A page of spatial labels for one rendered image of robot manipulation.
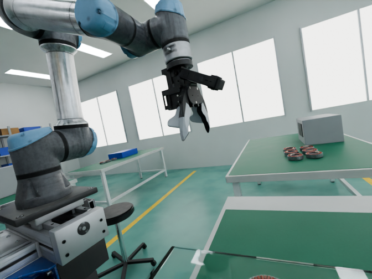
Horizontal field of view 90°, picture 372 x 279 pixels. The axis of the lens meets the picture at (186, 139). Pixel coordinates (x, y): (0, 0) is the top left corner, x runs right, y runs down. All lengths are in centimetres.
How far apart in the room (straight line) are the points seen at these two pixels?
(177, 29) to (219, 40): 436
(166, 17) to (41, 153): 53
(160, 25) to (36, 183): 57
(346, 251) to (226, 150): 408
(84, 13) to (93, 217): 51
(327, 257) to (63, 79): 100
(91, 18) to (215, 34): 456
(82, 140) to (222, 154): 416
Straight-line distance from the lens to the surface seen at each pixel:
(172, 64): 50
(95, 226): 65
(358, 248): 79
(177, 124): 45
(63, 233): 61
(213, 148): 475
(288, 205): 100
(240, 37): 480
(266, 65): 458
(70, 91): 81
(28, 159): 72
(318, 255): 73
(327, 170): 145
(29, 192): 73
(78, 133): 79
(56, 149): 74
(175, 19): 54
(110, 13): 48
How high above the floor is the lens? 119
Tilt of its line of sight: 5 degrees down
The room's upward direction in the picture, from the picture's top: 11 degrees counter-clockwise
